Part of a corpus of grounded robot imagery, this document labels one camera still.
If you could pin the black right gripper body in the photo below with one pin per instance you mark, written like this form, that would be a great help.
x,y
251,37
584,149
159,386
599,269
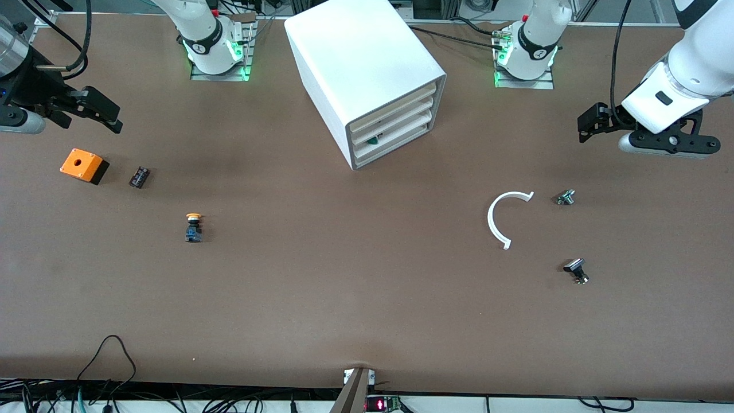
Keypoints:
x,y
30,86

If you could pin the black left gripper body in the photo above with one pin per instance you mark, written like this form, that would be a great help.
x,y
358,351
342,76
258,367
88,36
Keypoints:
x,y
609,119

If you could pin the white plastic drawer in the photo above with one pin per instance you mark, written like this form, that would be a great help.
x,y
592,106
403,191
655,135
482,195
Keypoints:
x,y
395,112
395,126
395,141

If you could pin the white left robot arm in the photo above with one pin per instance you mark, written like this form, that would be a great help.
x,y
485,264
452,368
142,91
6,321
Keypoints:
x,y
699,57

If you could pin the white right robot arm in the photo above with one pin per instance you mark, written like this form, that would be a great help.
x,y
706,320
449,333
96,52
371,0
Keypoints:
x,y
200,23

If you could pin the yellow push button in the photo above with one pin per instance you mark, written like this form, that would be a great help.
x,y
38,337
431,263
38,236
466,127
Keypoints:
x,y
194,228

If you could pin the black push button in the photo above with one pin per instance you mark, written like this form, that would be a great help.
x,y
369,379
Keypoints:
x,y
575,267

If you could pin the white drawer cabinet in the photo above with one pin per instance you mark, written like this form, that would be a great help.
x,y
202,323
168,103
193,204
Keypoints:
x,y
355,51

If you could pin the small black contact block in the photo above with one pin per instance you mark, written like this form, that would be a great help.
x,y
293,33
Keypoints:
x,y
139,176

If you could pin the white curved plastic arc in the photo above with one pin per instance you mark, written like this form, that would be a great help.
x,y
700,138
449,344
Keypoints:
x,y
491,221

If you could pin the red lit electronic device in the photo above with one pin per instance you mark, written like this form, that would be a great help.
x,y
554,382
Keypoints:
x,y
383,404

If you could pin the orange button enclosure box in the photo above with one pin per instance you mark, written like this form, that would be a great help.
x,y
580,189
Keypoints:
x,y
80,163

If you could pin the small metal switch component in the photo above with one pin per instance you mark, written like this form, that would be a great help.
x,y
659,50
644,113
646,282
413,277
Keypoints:
x,y
566,197

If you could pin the grey camera stand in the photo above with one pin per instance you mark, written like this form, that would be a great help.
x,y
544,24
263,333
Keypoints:
x,y
351,396

